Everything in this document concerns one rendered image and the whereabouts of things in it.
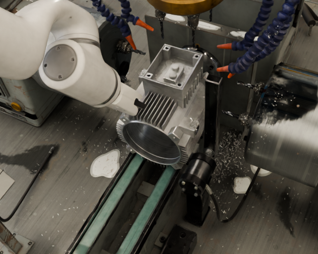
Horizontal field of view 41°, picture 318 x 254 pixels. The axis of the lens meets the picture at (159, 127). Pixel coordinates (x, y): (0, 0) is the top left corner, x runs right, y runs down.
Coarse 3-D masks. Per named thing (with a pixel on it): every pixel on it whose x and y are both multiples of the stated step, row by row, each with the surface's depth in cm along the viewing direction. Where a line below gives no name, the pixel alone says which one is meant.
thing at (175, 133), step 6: (204, 78) 102; (204, 84) 103; (126, 114) 96; (126, 120) 97; (174, 126) 94; (174, 132) 93; (180, 132) 94; (174, 138) 94; (180, 138) 93; (132, 150) 107; (174, 168) 104; (180, 168) 103
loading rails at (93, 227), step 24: (120, 168) 107; (144, 168) 112; (168, 168) 107; (120, 192) 104; (144, 192) 112; (168, 192) 102; (96, 216) 101; (120, 216) 108; (144, 216) 100; (168, 216) 110; (96, 240) 98; (144, 240) 97
